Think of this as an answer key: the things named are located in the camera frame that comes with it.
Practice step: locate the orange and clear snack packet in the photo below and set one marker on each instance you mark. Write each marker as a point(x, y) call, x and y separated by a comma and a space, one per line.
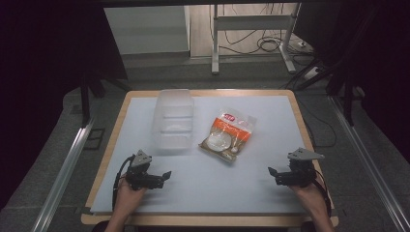
point(227, 135)

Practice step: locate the aluminium floor rail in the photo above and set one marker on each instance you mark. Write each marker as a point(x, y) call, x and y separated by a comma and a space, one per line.
point(63, 175)
point(370, 167)

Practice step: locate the person's left hand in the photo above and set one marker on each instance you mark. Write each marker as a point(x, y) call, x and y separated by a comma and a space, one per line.
point(129, 195)

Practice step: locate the dark curtain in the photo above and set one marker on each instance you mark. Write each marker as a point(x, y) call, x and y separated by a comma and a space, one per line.
point(48, 64)
point(380, 64)

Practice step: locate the clear plastic container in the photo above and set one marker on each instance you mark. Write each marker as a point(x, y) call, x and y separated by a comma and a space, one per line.
point(174, 122)

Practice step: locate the white metal desk frame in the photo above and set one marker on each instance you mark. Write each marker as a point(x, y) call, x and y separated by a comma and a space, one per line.
point(251, 22)

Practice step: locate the wooden table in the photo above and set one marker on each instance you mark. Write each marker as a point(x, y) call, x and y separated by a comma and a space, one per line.
point(199, 220)

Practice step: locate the white power strip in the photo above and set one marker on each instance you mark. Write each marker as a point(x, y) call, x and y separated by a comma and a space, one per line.
point(311, 72)

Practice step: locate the black metal stand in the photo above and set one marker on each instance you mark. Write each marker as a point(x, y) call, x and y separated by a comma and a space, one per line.
point(86, 96)
point(346, 96)

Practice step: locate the white cabinet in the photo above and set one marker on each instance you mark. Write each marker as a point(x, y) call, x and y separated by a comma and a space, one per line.
point(148, 30)

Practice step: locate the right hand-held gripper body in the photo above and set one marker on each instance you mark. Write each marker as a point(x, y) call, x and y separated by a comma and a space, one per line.
point(301, 169)

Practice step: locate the white table mat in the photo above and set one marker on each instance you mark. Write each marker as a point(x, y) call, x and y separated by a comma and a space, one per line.
point(206, 187)

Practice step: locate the person's right hand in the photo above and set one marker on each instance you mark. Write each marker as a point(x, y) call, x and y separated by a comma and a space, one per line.
point(307, 196)

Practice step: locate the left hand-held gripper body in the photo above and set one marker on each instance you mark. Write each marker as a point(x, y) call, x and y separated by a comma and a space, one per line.
point(139, 175)

